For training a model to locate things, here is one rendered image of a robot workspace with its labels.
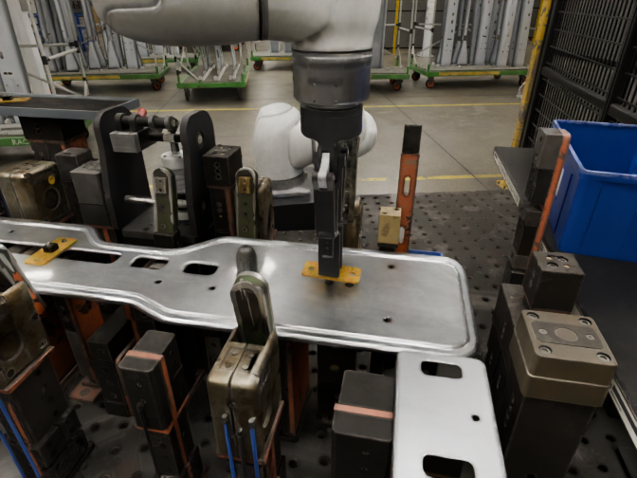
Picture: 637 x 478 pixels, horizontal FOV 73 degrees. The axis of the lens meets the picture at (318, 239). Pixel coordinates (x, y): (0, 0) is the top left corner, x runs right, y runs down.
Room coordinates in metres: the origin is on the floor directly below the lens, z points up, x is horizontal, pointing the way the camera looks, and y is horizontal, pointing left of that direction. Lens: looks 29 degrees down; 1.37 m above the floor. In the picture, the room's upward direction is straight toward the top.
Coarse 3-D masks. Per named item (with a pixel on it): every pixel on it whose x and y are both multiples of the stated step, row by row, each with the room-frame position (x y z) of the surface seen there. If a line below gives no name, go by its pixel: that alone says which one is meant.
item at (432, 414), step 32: (416, 352) 0.38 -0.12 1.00; (416, 384) 0.33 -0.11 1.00; (448, 384) 0.33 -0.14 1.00; (480, 384) 0.33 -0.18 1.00; (416, 416) 0.29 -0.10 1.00; (448, 416) 0.29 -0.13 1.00; (480, 416) 0.29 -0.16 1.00; (416, 448) 0.26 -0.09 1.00; (448, 448) 0.26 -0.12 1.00; (480, 448) 0.26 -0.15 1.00
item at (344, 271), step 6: (306, 264) 0.54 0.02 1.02; (312, 264) 0.54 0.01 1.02; (306, 270) 0.52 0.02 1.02; (312, 270) 0.53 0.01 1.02; (342, 270) 0.53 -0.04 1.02; (348, 270) 0.53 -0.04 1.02; (354, 270) 0.53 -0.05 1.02; (360, 270) 0.53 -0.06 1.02; (306, 276) 0.51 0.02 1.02; (312, 276) 0.51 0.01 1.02; (318, 276) 0.51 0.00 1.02; (324, 276) 0.51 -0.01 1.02; (342, 276) 0.51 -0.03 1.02; (348, 276) 0.51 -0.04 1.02; (354, 276) 0.51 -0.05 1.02; (348, 282) 0.50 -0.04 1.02; (354, 282) 0.50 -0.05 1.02
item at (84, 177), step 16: (96, 160) 0.85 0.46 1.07; (80, 176) 0.78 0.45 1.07; (96, 176) 0.77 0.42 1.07; (80, 192) 0.78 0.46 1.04; (96, 192) 0.77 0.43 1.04; (96, 208) 0.77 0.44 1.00; (96, 224) 0.78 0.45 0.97; (112, 240) 0.78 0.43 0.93; (112, 256) 0.78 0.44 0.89; (112, 304) 0.79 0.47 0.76
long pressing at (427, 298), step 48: (0, 240) 0.65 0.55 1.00; (48, 240) 0.65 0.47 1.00; (96, 240) 0.65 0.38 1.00; (240, 240) 0.65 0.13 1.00; (48, 288) 0.52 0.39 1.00; (96, 288) 0.51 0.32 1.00; (144, 288) 0.51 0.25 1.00; (192, 288) 0.51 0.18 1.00; (288, 288) 0.51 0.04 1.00; (336, 288) 0.51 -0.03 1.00; (384, 288) 0.51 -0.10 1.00; (432, 288) 0.51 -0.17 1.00; (288, 336) 0.42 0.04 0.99; (336, 336) 0.41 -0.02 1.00; (384, 336) 0.41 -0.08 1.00; (432, 336) 0.41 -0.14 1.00
